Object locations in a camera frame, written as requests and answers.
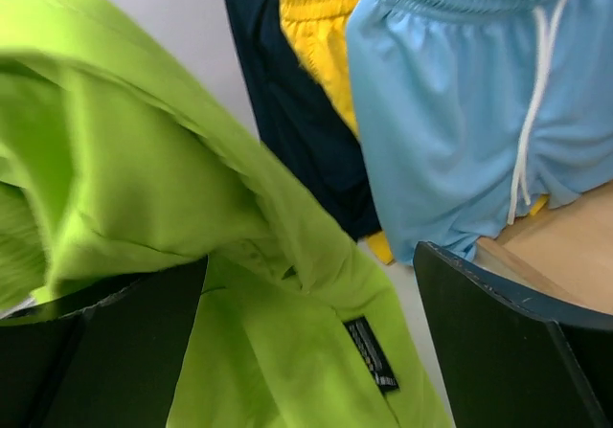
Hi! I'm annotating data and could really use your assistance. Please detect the yellow shorts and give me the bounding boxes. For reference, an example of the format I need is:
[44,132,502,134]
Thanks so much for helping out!
[278,0,550,265]

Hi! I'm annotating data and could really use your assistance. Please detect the navy blue shorts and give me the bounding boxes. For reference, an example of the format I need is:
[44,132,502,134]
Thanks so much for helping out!
[224,0,381,240]

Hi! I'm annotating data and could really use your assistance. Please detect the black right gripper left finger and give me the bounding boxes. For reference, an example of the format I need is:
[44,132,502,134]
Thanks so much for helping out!
[1,259,208,427]

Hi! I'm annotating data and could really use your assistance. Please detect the lime green shorts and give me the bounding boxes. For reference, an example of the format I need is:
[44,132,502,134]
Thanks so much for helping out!
[1,0,451,427]

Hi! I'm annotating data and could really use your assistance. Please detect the wooden clothes rack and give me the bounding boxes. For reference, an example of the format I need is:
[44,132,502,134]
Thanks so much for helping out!
[476,183,612,314]

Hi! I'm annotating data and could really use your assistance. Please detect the light blue shorts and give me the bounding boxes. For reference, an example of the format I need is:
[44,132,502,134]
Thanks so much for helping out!
[346,0,612,264]

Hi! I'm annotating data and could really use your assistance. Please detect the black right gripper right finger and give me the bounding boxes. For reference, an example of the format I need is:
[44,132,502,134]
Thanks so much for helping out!
[414,242,612,428]

